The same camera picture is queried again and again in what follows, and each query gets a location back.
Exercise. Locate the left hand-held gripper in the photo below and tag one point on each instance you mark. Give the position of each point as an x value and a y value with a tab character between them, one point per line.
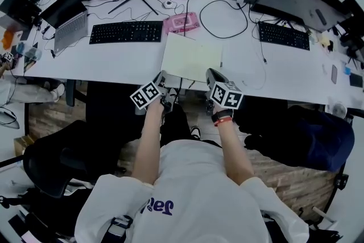
148	95

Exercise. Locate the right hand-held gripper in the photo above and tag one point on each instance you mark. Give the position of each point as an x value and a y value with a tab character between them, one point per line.
224	95

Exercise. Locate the person's right forearm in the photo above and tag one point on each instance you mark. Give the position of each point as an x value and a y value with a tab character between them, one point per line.
231	150

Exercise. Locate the person's left forearm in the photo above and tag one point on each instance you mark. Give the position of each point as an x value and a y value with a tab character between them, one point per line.
148	145

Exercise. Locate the small black notebook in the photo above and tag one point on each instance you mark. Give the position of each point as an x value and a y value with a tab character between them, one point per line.
356	80

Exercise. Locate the red wristband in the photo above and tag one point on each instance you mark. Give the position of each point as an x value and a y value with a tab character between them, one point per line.
223	121

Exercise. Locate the person's black trousers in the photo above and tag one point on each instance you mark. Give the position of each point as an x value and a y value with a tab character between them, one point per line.
175	122

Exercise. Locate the person's black white shoe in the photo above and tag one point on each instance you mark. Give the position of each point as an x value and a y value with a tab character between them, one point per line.
195	132

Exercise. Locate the black keyboard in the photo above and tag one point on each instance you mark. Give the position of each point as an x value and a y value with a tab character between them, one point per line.
126	32
284	36

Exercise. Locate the pink case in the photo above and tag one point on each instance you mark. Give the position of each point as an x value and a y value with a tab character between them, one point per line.
180	22

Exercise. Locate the black monitor stand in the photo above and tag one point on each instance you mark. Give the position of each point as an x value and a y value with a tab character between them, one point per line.
133	4

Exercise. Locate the white charger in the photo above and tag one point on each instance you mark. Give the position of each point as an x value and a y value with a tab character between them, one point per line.
168	4

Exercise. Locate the person's white shirt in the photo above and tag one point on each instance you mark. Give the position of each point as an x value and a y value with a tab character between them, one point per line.
196	193

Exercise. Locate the silver laptop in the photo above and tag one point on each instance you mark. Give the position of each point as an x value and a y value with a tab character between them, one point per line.
69	28

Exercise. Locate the black office chair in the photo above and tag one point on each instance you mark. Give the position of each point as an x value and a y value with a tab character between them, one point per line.
57	159

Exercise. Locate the grey smartphone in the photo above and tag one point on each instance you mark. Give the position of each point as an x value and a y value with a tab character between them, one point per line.
334	74

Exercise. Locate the small white fan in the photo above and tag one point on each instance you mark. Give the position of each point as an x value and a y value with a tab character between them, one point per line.
338	109

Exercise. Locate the black flat monitor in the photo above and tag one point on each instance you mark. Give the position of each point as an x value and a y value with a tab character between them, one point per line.
295	3

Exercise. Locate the blue sticky note pad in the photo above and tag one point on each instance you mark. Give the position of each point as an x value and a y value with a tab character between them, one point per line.
347	70

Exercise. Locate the cardboard box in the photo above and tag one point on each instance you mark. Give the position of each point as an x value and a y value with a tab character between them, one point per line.
22	145

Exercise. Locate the orange object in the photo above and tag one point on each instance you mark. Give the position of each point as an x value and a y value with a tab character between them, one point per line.
7	38

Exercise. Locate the black tablet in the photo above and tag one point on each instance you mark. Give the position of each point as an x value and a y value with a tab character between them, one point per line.
18	10

